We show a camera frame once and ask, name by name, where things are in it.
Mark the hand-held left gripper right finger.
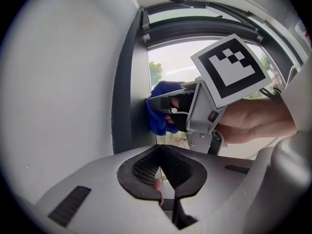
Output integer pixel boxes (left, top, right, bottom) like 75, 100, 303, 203
159, 144, 254, 231

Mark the dark window frame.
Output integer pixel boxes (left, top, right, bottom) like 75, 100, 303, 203
110, 0, 306, 156

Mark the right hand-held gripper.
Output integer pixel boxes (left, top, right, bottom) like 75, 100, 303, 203
149, 33, 273, 156

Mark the blue cleaning cloth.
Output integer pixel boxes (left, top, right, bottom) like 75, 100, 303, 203
145, 80, 186, 137

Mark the person's left hand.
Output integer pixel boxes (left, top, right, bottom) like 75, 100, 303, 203
153, 178, 164, 193

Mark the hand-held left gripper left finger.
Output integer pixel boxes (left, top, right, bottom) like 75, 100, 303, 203
36, 144, 178, 234

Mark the person's right hand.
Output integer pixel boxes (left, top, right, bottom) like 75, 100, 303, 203
164, 96, 183, 126

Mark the person's right forearm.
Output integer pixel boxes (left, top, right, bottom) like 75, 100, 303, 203
216, 97, 298, 145

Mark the black hair tie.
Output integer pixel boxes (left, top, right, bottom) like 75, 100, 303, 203
259, 86, 284, 100

